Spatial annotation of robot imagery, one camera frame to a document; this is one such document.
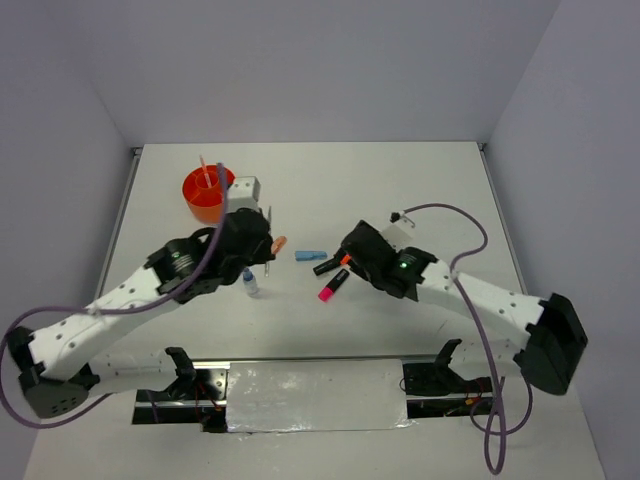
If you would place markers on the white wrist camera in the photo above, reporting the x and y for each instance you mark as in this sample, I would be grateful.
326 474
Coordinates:
244 193
400 231

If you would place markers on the orange translucent pen cap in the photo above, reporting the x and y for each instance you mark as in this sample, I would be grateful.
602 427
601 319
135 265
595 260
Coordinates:
278 244

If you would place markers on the reflective silver front panel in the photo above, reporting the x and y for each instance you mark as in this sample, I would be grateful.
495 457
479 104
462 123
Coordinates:
315 396

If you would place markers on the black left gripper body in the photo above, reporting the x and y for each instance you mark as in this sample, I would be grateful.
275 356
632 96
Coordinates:
262 254

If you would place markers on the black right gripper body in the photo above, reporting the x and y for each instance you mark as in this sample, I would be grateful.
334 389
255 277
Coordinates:
362 271

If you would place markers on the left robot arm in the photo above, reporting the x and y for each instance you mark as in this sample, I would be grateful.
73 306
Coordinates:
63 365

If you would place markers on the small blue-capped glue bottle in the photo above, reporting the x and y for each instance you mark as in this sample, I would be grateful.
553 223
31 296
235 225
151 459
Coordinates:
250 282

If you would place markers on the blue translucent pen cap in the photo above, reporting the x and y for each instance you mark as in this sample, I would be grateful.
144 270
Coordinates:
309 255

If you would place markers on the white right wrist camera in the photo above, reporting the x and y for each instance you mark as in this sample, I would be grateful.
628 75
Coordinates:
400 231

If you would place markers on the black highlighter pink cap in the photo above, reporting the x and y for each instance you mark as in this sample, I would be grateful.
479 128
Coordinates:
334 284

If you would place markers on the orange round divided container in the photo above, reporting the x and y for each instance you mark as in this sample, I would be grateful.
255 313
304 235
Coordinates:
205 204

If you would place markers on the orange slim pen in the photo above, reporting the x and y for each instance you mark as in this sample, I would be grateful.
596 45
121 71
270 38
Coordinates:
205 171

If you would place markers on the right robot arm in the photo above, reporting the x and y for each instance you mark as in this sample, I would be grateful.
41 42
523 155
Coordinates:
541 339

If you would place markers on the black highlighter orange cap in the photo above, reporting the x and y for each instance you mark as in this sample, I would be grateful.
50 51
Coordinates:
331 264

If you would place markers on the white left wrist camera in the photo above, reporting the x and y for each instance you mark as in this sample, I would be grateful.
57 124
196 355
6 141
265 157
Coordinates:
244 193

